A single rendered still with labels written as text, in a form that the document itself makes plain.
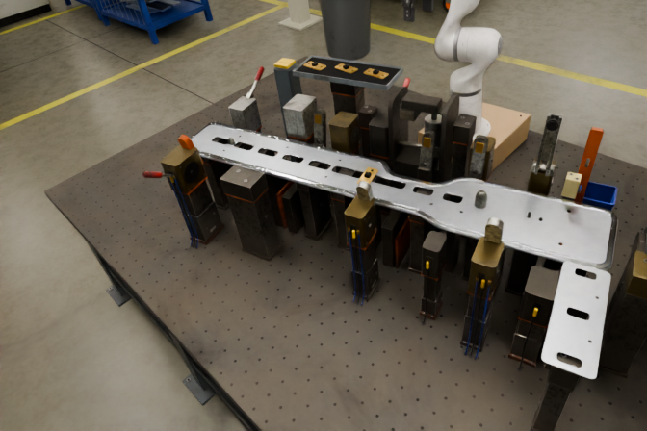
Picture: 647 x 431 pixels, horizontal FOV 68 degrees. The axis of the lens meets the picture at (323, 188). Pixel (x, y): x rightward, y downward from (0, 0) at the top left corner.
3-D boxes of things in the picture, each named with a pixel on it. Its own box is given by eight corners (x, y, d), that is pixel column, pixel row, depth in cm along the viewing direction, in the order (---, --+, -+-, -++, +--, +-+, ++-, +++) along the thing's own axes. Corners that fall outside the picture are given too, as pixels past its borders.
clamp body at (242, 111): (247, 183, 201) (227, 107, 178) (264, 166, 209) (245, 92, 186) (262, 187, 198) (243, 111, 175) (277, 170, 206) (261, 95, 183)
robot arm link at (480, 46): (454, 80, 191) (453, 21, 177) (503, 83, 183) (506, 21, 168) (445, 95, 184) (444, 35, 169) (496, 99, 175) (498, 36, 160)
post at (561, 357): (530, 431, 114) (553, 366, 96) (533, 412, 117) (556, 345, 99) (552, 441, 112) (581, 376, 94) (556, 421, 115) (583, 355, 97)
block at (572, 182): (541, 269, 150) (565, 178, 127) (543, 262, 152) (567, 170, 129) (553, 273, 148) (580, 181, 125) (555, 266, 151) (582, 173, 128)
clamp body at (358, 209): (347, 301, 149) (336, 220, 127) (363, 274, 157) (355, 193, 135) (366, 309, 146) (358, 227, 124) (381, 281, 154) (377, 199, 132)
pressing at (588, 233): (172, 154, 171) (170, 150, 170) (212, 121, 186) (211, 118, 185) (609, 276, 111) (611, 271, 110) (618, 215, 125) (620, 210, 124)
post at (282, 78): (290, 164, 208) (271, 69, 180) (298, 154, 213) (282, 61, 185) (304, 167, 205) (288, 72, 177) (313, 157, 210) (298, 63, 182)
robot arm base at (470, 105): (460, 113, 206) (459, 73, 195) (500, 125, 194) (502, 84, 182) (432, 133, 198) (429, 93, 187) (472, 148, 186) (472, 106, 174)
